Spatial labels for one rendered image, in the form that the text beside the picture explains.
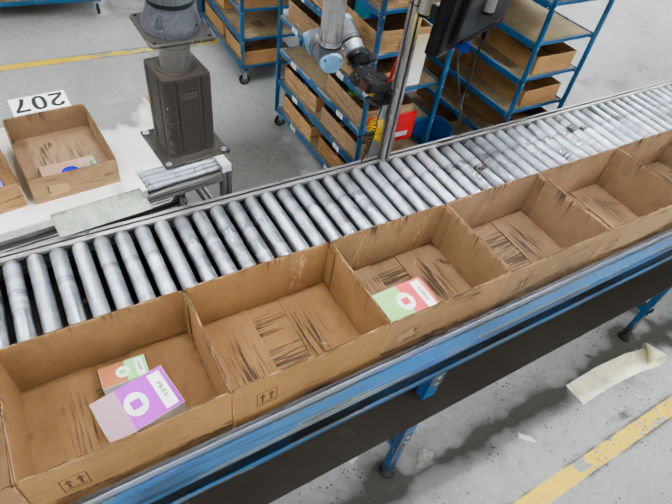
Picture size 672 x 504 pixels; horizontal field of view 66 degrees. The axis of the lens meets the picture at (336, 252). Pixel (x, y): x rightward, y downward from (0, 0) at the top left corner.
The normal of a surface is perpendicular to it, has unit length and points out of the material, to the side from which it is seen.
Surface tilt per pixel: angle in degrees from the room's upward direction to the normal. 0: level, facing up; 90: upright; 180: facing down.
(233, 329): 1
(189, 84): 90
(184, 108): 90
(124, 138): 0
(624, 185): 89
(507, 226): 1
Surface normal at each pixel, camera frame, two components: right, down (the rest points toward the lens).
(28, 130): 0.56, 0.64
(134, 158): 0.12, -0.68
